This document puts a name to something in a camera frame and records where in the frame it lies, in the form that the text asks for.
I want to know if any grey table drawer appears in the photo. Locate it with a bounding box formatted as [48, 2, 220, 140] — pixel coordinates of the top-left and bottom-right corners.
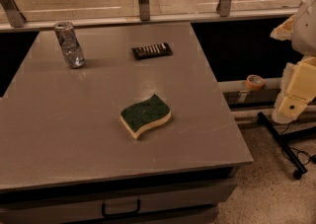
[0, 178, 237, 224]

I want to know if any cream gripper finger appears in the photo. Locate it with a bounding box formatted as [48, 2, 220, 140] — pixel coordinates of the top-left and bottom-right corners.
[270, 15, 295, 40]
[272, 57, 316, 124]

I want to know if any black stand leg with wheel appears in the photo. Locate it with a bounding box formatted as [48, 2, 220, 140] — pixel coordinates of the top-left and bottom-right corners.
[257, 112, 316, 180]

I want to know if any black cable on floor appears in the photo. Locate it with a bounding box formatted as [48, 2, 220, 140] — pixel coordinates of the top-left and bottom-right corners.
[279, 122, 316, 167]

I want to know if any grey metal rail ledge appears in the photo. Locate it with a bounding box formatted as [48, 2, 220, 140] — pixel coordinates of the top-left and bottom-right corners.
[219, 78, 280, 107]

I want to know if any black drawer handle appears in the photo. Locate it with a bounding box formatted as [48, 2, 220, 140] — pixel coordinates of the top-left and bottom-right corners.
[101, 199, 141, 219]

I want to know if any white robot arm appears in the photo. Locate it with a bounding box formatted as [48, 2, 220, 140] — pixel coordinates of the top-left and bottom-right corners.
[271, 0, 316, 124]

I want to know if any left metal glass bracket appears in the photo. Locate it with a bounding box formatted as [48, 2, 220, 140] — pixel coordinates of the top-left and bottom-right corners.
[0, 0, 26, 28]

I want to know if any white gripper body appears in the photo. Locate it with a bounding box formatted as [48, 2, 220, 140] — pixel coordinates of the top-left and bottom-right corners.
[290, 20, 316, 68]

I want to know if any silver redbull can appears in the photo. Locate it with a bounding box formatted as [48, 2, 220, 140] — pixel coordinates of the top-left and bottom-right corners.
[54, 22, 85, 69]

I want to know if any green and yellow sponge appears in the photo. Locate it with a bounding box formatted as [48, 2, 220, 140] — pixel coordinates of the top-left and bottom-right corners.
[120, 94, 172, 139]

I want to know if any orange tape roll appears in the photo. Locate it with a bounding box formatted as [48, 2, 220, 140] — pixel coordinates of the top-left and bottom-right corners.
[246, 74, 265, 91]

